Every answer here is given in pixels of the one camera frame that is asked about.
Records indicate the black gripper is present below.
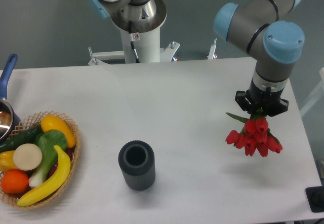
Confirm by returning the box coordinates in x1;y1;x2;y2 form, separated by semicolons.
234;79;289;117

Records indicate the red tulip bouquet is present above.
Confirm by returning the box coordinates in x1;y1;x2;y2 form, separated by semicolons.
225;109;283;157

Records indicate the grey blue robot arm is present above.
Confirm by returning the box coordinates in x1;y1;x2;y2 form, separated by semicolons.
87;0;305;117

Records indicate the dark grey ribbed vase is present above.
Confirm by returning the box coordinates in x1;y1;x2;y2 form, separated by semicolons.
118;140;155;191

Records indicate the right table clamp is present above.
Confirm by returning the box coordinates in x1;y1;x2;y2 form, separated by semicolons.
207;38;217;60

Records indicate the table clamp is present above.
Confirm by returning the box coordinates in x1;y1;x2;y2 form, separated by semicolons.
88;47;99;65
207;38;217;60

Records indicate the black device at table edge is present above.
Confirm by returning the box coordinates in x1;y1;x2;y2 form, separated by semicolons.
305;186;323;213

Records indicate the left table clamp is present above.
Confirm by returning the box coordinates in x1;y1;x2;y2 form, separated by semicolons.
88;47;99;65

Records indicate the red fruit in basket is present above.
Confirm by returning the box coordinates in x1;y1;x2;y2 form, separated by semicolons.
48;148;74;177

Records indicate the green bok choy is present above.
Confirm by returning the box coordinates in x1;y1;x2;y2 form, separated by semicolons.
29;130;67;189

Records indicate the woven wicker basket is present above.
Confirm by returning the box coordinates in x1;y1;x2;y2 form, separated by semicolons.
1;111;81;209

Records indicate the yellow banana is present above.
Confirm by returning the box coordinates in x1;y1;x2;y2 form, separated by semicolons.
17;145;71;207

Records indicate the green cucumber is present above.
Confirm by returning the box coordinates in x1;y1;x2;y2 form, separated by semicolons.
1;124;43;153

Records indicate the beige round cut vegetable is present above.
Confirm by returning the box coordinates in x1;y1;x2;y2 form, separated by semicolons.
13;143;43;171

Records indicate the orange fruit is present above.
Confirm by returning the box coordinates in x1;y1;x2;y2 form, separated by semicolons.
1;170;29;194

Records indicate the yellow bell pepper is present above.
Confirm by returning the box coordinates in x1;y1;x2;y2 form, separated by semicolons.
0;151;18;172

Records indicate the white frame at right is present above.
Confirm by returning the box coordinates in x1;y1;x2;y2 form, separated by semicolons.
299;67;323;117

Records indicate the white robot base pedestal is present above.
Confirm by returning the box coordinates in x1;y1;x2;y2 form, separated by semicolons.
88;0;181;66

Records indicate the black cable on pedestal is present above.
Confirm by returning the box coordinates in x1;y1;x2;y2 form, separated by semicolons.
128;20;141;64

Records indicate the blue handled saucepan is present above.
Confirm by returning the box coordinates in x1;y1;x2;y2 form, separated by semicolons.
1;54;20;143

